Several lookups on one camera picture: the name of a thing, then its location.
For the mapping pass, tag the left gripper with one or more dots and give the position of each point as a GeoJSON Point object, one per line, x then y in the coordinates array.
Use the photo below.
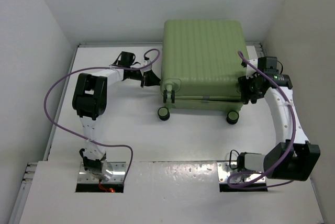
{"type": "Point", "coordinates": [150, 79]}

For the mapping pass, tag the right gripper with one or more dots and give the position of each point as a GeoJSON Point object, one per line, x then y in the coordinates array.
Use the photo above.
{"type": "Point", "coordinates": [246, 94]}

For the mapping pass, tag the light green suitcase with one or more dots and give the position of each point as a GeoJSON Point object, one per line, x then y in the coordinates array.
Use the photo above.
{"type": "Point", "coordinates": [201, 66]}

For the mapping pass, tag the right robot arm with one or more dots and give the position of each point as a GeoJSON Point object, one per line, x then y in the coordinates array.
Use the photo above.
{"type": "Point", "coordinates": [293, 157]}

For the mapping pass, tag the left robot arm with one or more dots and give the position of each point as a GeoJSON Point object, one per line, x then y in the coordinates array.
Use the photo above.
{"type": "Point", "coordinates": [90, 101]}

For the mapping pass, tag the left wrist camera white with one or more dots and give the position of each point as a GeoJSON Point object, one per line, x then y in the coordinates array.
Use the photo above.
{"type": "Point", "coordinates": [146, 66]}

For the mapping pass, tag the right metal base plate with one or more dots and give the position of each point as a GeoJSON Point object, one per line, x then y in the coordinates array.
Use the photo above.
{"type": "Point", "coordinates": [226, 168]}

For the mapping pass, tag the metal base plate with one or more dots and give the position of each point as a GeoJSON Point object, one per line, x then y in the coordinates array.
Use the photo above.
{"type": "Point", "coordinates": [111, 173]}
{"type": "Point", "coordinates": [226, 168]}

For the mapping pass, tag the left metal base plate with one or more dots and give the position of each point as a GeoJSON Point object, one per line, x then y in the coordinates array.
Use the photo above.
{"type": "Point", "coordinates": [111, 173]}

